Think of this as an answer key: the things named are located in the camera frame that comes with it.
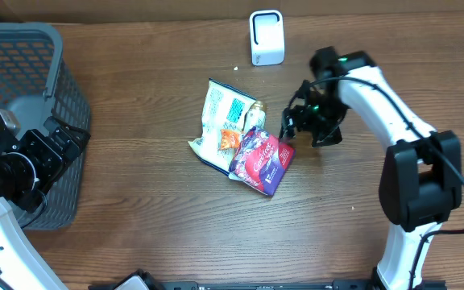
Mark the white printed snack bag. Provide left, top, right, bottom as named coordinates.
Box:
left=188, top=79, right=256, bottom=176

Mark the white floral tube gold cap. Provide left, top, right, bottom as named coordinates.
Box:
left=243, top=101, right=267, bottom=131

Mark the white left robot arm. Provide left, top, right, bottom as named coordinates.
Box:
left=0, top=113, right=90, bottom=289

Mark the dark grey plastic basket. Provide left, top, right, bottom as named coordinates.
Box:
left=0, top=23, right=91, bottom=230

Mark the orange Kleenex tissue pack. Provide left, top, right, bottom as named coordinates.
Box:
left=219, top=129, right=244, bottom=151

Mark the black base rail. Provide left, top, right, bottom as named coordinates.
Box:
left=89, top=280, right=447, bottom=290

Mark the white barcode scanner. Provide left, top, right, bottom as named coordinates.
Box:
left=249, top=10, right=285, bottom=66

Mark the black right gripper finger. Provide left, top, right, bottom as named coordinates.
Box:
left=279, top=115, right=295, bottom=142
left=312, top=127, right=342, bottom=147

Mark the red purple liner pack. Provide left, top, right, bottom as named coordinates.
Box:
left=229, top=126, right=296, bottom=197

